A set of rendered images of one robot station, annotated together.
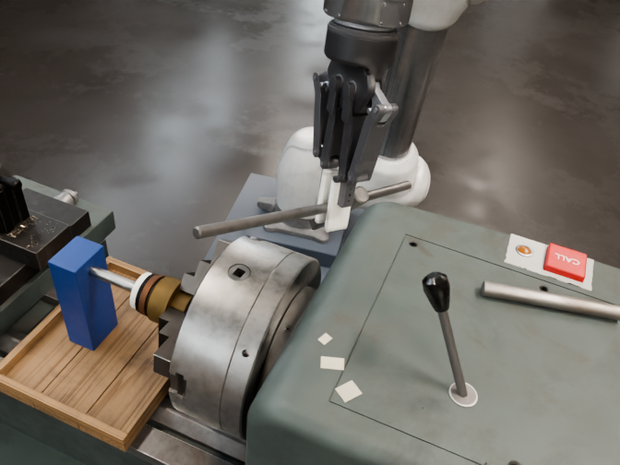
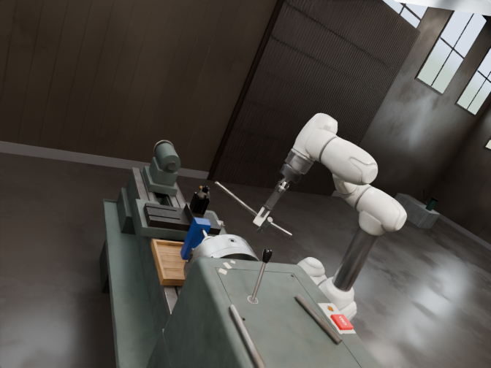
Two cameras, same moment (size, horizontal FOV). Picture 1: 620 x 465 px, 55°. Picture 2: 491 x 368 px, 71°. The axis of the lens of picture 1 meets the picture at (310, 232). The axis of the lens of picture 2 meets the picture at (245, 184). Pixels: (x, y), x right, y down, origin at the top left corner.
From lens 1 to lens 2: 0.79 m
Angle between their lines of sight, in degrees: 40
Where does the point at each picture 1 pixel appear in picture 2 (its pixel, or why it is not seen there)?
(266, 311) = (227, 251)
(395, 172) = (335, 294)
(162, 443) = (172, 293)
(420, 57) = (359, 242)
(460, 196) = not seen: outside the picture
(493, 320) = (289, 304)
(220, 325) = (213, 246)
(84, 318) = (188, 243)
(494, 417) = (253, 309)
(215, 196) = not seen: hidden behind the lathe
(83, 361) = (177, 258)
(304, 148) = (307, 262)
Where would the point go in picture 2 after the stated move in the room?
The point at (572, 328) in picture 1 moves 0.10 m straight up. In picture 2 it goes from (315, 329) to (329, 305)
